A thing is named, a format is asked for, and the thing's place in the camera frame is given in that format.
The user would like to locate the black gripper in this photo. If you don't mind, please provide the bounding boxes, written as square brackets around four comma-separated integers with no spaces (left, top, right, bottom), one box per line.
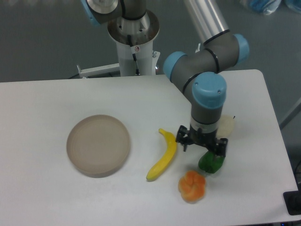
[176,125,228,157]

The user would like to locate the yellow banana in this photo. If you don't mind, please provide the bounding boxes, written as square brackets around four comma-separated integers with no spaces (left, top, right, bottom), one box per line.
[146,129,177,181]

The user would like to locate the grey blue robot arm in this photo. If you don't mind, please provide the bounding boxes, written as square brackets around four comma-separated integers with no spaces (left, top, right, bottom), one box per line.
[82,0,249,157]

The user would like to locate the green bell pepper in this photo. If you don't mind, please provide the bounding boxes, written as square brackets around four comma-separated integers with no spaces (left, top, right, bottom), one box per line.
[198,151,225,174]

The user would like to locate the white pear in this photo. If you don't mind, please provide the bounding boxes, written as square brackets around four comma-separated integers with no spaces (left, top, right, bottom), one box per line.
[216,115,235,138]

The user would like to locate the peeled orange mandarin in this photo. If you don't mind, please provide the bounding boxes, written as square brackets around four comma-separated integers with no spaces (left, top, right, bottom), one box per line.
[178,170,206,203]

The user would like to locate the beige round plate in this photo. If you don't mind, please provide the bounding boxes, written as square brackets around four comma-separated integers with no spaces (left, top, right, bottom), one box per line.
[66,114,131,178]

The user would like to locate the black device at edge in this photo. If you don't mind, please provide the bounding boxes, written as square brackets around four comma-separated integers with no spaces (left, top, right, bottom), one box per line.
[283,191,301,216]

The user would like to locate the blue plastic bag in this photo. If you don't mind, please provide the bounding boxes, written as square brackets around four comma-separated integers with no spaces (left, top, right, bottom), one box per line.
[239,0,301,16]

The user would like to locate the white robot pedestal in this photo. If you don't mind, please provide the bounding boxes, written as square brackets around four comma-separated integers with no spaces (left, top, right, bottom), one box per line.
[116,41,160,77]

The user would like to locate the white left bracket bar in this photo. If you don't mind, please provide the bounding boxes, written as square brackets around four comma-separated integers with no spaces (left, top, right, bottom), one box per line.
[77,63,119,78]

